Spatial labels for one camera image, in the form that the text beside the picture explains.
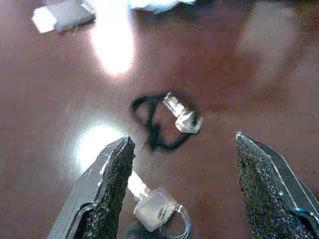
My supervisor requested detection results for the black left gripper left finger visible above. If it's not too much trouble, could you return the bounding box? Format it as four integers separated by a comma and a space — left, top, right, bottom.
46, 135, 137, 239

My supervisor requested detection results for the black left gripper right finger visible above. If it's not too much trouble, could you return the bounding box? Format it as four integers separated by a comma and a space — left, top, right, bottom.
235, 131, 319, 239

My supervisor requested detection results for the fluffy white keychain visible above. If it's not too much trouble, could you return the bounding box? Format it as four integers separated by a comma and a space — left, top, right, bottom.
131, 0, 197, 13

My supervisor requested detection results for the small white box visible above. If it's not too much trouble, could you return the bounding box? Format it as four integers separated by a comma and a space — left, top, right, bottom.
31, 0, 97, 33

